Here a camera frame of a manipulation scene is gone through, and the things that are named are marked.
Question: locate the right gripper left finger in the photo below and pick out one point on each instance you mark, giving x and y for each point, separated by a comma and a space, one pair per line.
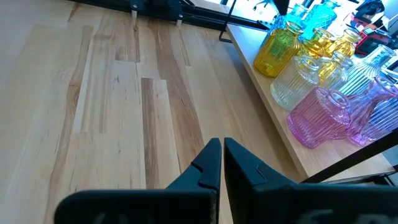
186, 205

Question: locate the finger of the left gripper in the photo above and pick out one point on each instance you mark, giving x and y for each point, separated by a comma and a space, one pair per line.
281, 6

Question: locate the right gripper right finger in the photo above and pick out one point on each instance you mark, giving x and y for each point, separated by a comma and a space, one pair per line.
280, 205

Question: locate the blue medallion embossed glass vase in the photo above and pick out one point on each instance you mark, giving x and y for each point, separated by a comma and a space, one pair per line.
272, 28

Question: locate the blue diamond-textured glass vase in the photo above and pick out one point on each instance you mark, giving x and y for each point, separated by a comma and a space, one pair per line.
320, 15

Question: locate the yellow ribbed glass vase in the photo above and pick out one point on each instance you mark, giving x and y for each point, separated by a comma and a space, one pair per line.
278, 51

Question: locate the yellow diamond-textured glass vase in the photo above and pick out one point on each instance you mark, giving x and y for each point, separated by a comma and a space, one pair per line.
320, 42

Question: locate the clear fine-ribbed glass vase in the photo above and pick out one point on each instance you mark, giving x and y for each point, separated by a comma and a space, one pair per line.
295, 84

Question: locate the clear wide-ribbed glass vase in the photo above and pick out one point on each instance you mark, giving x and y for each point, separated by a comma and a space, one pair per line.
334, 71

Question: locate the pink ribbed glass vase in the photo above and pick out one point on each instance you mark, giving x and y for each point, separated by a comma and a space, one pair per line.
384, 115
320, 118

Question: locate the clear tapered ribbed glass vase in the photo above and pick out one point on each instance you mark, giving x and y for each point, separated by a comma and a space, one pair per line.
363, 74

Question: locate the pink tapered glass vase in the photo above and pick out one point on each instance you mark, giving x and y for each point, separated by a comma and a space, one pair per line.
357, 112

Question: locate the wooden shelf board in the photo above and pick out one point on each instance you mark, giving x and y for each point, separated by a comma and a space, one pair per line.
311, 161

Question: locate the black aluminium rig frame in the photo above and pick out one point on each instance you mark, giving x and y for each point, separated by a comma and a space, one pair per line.
155, 9

